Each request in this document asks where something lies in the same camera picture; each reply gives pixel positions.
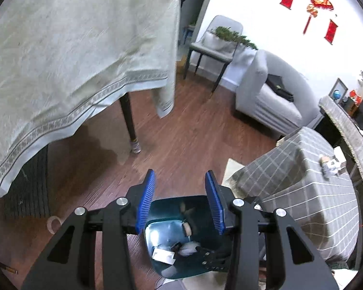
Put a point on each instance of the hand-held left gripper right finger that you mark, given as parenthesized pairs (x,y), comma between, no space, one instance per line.
(214,202)

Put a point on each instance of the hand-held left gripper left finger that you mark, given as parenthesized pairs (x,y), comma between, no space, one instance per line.
(145,199)

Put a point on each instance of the teal trash bin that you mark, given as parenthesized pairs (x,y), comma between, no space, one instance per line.
(166,211)

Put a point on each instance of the white tissue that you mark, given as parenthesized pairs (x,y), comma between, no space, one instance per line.
(189,247)

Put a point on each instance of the beige floor rug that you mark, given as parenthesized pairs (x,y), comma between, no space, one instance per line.
(233,169)

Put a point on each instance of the dark wooden table leg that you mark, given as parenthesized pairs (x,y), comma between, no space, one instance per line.
(128,117)

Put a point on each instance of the round table with checked cloth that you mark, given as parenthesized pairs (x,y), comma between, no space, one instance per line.
(305,193)

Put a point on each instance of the grey armchair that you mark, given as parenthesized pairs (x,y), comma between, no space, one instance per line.
(269,108)

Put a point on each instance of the dark floor mat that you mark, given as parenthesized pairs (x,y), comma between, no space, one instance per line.
(30,184)

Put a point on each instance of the crumpled white paper ball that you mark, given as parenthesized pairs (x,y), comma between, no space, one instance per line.
(329,166)

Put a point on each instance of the black bag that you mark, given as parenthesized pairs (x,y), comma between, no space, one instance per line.
(278,86)

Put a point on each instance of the white cardboard box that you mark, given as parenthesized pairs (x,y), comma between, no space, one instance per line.
(338,154)

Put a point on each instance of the grey dining chair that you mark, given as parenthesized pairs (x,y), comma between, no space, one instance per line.
(211,54)

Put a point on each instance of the fringed beige counter cloth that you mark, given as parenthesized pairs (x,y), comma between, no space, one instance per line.
(351,133)

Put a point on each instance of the table with beige cloth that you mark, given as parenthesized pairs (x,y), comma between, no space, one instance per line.
(63,66)

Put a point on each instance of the small blue globe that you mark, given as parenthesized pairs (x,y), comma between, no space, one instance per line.
(337,94)

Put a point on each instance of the small red flags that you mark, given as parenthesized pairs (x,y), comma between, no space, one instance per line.
(354,96)

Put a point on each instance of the grey door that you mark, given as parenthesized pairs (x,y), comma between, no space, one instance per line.
(199,6)

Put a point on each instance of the picture frame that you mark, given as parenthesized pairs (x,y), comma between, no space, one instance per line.
(342,86)

